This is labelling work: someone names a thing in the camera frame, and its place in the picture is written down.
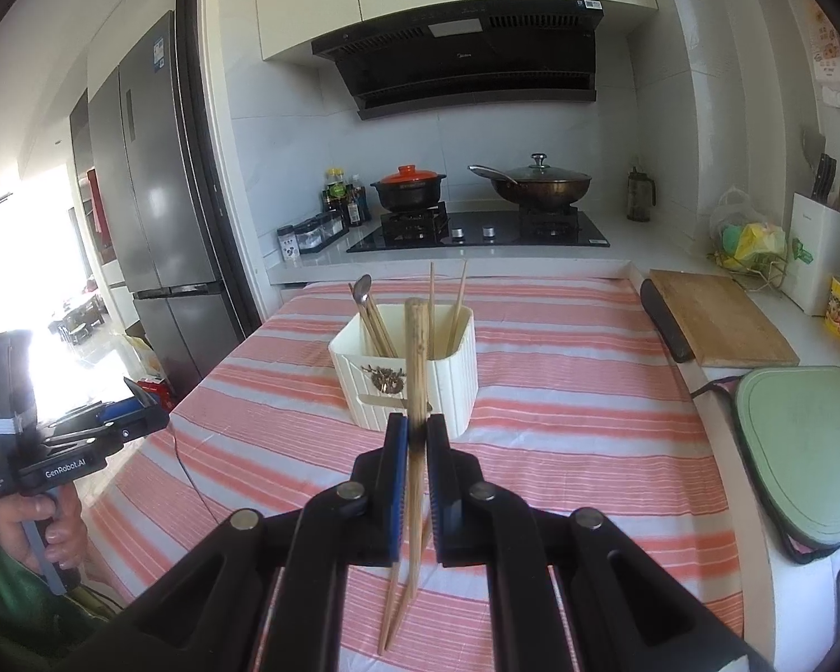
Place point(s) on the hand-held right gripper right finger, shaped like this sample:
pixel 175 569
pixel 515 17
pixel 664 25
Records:
pixel 435 504

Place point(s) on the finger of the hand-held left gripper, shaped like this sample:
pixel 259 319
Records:
pixel 129 410
pixel 140 425

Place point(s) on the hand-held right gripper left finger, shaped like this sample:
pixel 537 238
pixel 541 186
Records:
pixel 395 504

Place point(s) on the wooden chopstick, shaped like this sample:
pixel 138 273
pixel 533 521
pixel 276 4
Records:
pixel 416 364
pixel 390 337
pixel 374 325
pixel 381 329
pixel 392 602
pixel 457 308

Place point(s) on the cream utensil holder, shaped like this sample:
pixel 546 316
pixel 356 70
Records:
pixel 455 378

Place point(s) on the metal spoon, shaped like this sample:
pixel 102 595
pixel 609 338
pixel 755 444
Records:
pixel 355 294
pixel 365 283

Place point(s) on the person's left forearm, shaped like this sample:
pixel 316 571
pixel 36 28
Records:
pixel 14 609

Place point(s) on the person's left hand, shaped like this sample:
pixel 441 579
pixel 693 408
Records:
pixel 66 532

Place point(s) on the red box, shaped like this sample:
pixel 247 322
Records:
pixel 155 392

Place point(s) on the pink striped tablecloth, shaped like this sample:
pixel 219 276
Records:
pixel 567 434

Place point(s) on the grey refrigerator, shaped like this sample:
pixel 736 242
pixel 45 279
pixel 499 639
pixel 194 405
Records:
pixel 161 189

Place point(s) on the condiment bottles group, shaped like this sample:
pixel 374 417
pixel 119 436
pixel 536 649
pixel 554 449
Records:
pixel 308 232

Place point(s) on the black gas cooktop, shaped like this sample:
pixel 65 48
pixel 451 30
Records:
pixel 476 231

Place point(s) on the green label sauce bottle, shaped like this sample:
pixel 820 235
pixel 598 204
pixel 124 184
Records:
pixel 334 189

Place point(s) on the dark sauce bottle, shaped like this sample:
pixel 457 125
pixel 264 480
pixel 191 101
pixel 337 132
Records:
pixel 355 203

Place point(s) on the black clay pot orange lid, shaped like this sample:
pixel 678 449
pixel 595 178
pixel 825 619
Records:
pixel 407 189

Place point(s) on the white kitchen counter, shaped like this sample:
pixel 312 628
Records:
pixel 637 245

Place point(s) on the dark wok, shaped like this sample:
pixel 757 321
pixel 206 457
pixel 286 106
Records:
pixel 539 192

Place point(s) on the wooden cutting board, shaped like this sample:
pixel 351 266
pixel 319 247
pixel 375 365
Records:
pixel 721 318

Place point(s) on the glass wok lid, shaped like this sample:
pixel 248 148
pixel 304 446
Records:
pixel 540 171

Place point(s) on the glass jug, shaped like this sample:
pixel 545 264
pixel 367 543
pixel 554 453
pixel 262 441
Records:
pixel 640 196

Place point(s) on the green cutting board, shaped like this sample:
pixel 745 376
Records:
pixel 805 448

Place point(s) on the plastic bag of vegetables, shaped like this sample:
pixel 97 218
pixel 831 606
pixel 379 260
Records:
pixel 749 238

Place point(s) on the black range hood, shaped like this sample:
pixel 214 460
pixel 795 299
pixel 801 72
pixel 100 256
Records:
pixel 462 63

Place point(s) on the white knife block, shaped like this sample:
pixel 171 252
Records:
pixel 819 259

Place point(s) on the dark door frame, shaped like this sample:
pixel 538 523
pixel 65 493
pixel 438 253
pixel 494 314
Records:
pixel 217 154

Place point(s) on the wall poster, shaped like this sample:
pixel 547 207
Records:
pixel 831 56

